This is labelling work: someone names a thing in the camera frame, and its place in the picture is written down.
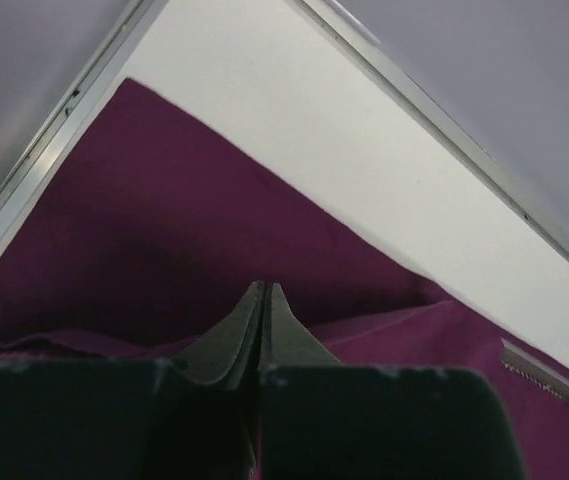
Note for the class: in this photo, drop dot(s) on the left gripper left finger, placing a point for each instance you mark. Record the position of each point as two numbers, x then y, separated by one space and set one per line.
185 416

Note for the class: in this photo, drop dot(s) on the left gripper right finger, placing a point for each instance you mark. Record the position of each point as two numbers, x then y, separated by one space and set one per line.
322 419

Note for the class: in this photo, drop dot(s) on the purple cloth wrap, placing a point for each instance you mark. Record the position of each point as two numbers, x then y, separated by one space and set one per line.
155 225

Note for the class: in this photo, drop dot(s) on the metal mesh instrument tray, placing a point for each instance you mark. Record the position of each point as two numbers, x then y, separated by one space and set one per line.
525 365

